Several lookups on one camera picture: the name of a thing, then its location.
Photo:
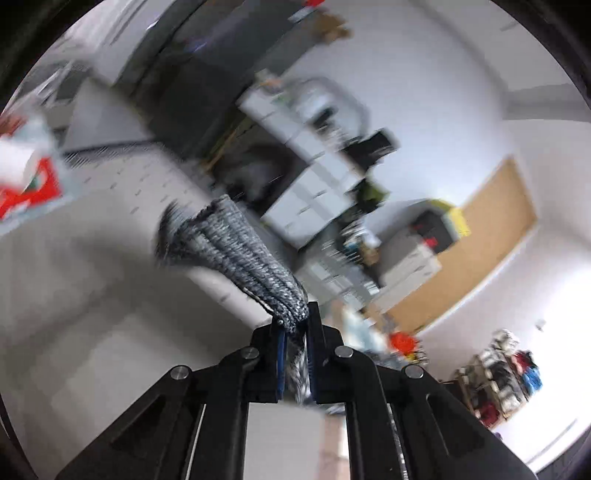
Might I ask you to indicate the white upright suitcase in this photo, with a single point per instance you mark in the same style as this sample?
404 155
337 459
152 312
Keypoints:
406 263

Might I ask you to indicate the orange plastic bag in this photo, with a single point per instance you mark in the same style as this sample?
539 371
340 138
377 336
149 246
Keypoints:
403 343

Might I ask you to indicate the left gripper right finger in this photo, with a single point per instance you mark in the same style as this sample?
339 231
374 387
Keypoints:
402 424

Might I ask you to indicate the plaid fleece cardigan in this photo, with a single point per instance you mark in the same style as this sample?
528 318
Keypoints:
220 238

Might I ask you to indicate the silver aluminium suitcase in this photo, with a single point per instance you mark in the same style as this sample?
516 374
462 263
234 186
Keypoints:
327 275

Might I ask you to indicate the bamboo shoe rack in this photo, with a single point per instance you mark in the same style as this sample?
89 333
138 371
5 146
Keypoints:
499 381

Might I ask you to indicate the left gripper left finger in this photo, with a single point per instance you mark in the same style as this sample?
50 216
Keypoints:
190 424

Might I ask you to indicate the black refrigerator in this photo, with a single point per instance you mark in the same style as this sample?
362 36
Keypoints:
197 58

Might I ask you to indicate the white drawer desk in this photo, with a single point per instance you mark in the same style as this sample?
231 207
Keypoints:
315 119

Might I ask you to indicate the wooden door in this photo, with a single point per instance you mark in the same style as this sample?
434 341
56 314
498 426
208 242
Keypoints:
499 217

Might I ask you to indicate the black bag under desk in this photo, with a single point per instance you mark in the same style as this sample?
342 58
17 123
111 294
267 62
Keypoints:
258 175

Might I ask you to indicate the stacked shoe boxes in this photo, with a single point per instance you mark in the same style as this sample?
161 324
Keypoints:
440 224

